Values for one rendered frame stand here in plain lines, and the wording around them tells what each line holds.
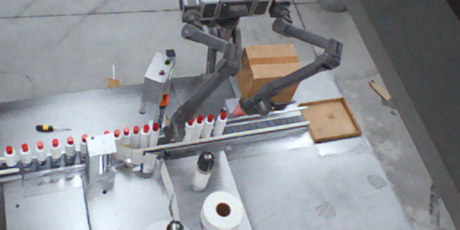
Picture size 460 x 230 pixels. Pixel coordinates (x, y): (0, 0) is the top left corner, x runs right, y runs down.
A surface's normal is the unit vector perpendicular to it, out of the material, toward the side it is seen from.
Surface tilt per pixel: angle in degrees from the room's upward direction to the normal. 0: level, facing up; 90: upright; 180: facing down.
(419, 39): 55
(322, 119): 0
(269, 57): 0
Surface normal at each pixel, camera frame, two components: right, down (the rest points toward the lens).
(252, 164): 0.11, -0.59
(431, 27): -0.74, -0.28
